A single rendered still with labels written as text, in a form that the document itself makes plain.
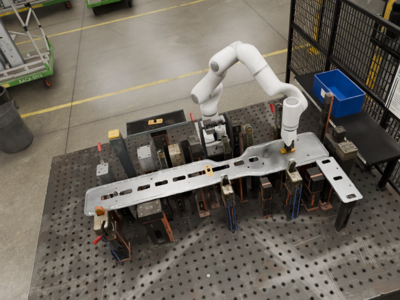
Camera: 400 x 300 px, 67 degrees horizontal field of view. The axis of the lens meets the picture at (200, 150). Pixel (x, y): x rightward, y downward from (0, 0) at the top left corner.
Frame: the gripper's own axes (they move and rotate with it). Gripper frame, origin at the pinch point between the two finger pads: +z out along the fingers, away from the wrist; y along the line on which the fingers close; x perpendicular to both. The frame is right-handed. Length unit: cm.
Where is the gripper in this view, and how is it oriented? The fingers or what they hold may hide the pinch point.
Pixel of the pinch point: (287, 146)
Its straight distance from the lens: 177.6
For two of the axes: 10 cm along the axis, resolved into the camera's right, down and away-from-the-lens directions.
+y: 2.1, 6.7, -7.1
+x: 9.7, -2.5, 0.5
